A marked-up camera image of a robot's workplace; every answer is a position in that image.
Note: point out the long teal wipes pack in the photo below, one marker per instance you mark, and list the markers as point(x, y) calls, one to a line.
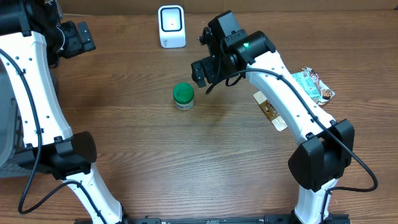
point(304, 79)

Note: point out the brown white snack bag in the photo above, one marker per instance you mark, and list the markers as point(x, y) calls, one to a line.
point(326, 94)

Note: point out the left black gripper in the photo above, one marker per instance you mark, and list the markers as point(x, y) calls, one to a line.
point(78, 45)

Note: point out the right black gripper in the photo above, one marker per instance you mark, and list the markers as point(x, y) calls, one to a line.
point(210, 67)

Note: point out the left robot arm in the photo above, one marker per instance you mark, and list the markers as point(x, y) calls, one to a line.
point(34, 38)

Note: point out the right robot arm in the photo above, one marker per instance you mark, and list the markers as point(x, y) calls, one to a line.
point(324, 145)

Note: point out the grey plastic mesh basket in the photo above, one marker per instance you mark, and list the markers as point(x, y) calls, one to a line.
point(11, 130)

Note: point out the white barcode scanner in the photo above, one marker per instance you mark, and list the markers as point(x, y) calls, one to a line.
point(171, 20)

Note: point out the green capped plastic bottle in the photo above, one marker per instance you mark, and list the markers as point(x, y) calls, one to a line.
point(183, 95)

